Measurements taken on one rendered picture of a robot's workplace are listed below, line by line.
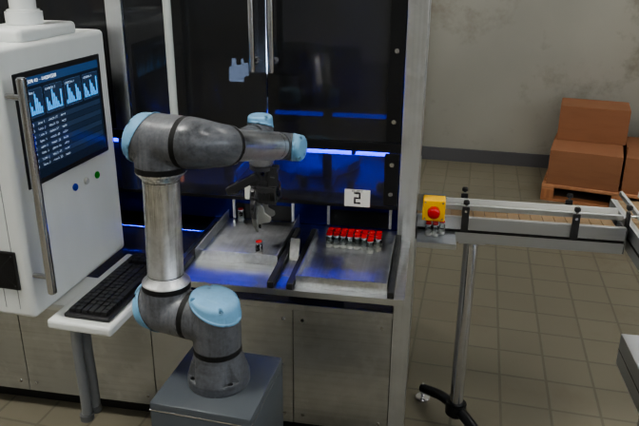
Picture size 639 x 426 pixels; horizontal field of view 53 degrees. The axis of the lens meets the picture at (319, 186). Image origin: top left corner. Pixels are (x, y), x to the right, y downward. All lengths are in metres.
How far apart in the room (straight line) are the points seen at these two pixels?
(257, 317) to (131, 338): 0.52
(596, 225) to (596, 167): 2.92
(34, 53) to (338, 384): 1.51
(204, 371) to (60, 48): 0.99
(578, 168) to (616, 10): 1.44
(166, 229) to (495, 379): 1.95
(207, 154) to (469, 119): 4.75
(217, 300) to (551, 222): 1.22
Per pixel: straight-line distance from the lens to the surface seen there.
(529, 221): 2.29
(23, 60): 1.87
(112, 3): 2.23
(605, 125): 5.52
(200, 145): 1.40
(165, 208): 1.50
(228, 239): 2.17
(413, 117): 2.04
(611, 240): 2.35
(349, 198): 2.13
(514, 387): 3.08
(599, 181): 5.27
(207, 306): 1.51
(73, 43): 2.05
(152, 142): 1.44
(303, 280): 1.85
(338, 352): 2.41
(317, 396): 2.54
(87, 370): 2.54
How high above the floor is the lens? 1.76
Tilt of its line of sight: 19 degrees down
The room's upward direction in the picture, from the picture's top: straight up
